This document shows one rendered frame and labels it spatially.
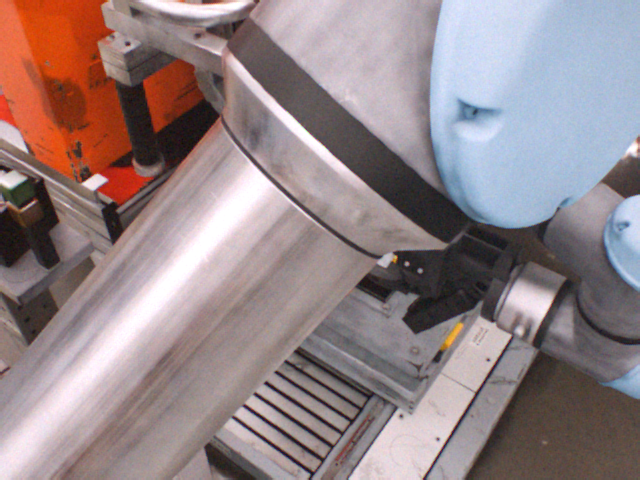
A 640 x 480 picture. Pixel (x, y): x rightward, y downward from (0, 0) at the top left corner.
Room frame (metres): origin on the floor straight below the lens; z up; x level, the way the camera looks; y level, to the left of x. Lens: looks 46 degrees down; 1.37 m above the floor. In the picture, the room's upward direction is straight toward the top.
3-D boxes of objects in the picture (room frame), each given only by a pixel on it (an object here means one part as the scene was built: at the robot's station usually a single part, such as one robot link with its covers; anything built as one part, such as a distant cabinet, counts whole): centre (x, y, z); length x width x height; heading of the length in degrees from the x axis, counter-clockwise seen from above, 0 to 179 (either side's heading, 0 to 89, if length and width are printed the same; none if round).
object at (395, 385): (0.99, -0.09, 0.13); 0.50 x 0.36 x 0.10; 54
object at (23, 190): (0.81, 0.50, 0.64); 0.04 x 0.04 x 0.04; 54
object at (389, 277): (0.47, -0.08, 0.83); 0.09 x 0.05 x 0.02; 63
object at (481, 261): (0.45, -0.14, 0.86); 0.12 x 0.08 x 0.09; 54
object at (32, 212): (0.81, 0.50, 0.59); 0.04 x 0.04 x 0.04; 54
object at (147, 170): (0.73, 0.25, 0.83); 0.04 x 0.04 x 0.16
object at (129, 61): (0.76, 0.23, 0.93); 0.09 x 0.05 x 0.05; 144
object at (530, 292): (0.41, -0.20, 0.85); 0.08 x 0.05 x 0.08; 144
